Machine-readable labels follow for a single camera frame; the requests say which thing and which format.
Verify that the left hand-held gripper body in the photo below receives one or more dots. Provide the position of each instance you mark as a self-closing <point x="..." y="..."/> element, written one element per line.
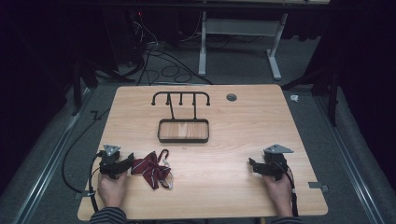
<point x="109" y="159"/>

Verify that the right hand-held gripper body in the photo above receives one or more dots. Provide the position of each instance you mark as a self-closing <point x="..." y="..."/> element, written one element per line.
<point x="275" y="161"/>

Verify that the dark red striped bow tie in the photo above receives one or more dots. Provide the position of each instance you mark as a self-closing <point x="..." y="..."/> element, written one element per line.
<point x="151" y="169"/>

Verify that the person's left hand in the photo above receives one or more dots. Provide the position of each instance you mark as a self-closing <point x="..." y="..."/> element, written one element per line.
<point x="110" y="190"/>

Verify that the person's right hand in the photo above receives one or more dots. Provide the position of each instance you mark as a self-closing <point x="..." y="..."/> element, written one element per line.
<point x="278" y="193"/>

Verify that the black metal hook rack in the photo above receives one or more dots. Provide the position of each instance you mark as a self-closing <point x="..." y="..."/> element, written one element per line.
<point x="183" y="130"/>

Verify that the white crumpled paper scrap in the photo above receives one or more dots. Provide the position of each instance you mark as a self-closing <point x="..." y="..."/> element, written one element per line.
<point x="294" y="98"/>

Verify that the grey table grommet hole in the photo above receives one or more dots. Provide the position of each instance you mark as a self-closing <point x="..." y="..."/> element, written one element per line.
<point x="231" y="97"/>

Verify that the black stand legs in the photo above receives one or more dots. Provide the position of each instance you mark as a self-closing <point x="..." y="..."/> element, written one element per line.
<point x="330" y="90"/>
<point x="81" y="77"/>

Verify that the aluminium floor rail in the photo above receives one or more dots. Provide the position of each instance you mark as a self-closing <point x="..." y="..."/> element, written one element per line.
<point x="348" y="155"/>
<point x="46" y="165"/>

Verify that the white metal desk frame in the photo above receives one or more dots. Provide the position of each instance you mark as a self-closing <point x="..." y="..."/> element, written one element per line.
<point x="239" y="28"/>

